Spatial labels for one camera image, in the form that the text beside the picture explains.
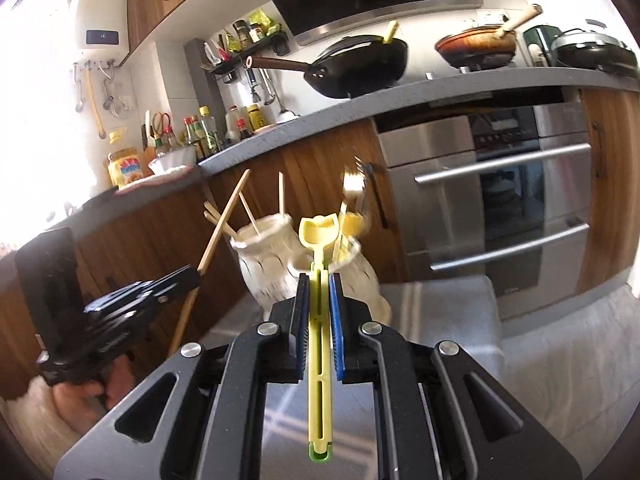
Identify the brown frying pan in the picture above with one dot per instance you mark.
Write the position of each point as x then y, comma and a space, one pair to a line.
475, 45

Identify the wall spice shelf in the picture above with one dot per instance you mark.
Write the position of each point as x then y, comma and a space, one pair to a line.
250, 30

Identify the yellow labelled jar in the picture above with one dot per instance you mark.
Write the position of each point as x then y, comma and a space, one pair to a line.
123, 167

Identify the black wall shelf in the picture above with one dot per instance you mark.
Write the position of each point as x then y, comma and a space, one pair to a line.
250, 60

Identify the white ceramic utensil holder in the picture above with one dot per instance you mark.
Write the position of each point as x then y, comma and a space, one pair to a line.
265, 270

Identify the yellow-green spatula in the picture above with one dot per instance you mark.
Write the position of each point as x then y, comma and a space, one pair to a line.
390, 31

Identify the wooden kitchen cabinets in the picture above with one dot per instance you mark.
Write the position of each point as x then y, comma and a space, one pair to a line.
320, 160

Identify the yellow plastic utensil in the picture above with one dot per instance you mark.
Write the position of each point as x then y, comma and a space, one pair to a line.
356, 222
320, 350

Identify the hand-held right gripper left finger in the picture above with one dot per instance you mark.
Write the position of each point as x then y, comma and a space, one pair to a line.
300, 330

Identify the wooden chopstick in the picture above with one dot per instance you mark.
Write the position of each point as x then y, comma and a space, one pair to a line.
216, 227
220, 220
282, 195
249, 212
225, 215

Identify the grey striped cloth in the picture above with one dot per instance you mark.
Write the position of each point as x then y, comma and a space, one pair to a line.
440, 310

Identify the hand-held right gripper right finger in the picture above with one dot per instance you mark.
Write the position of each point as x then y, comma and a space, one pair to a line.
337, 330

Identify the black lidded griddle pan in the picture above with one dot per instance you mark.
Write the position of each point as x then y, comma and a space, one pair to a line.
595, 50

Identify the black wok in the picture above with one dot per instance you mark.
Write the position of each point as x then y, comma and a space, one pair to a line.
360, 65

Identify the row of condiment bottles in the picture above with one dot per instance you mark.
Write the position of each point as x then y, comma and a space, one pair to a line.
210, 130

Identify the gold fork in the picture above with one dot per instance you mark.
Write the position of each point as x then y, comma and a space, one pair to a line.
351, 185

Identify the hanging metal whisk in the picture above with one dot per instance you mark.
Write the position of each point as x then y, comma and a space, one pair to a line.
255, 90

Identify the stainless steel oven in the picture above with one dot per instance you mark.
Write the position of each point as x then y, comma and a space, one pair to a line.
500, 200

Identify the person's left hand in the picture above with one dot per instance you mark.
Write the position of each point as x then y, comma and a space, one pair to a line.
80, 407

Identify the hanging metal ladle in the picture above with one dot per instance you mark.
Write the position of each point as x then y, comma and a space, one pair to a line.
280, 105

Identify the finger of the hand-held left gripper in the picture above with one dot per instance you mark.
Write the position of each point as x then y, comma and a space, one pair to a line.
175, 282

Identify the white water heater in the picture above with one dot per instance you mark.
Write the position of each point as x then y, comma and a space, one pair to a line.
102, 15

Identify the person's left forearm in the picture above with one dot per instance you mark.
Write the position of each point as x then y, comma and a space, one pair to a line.
30, 405

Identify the white fluted bowl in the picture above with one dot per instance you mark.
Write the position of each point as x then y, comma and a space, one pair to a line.
172, 161

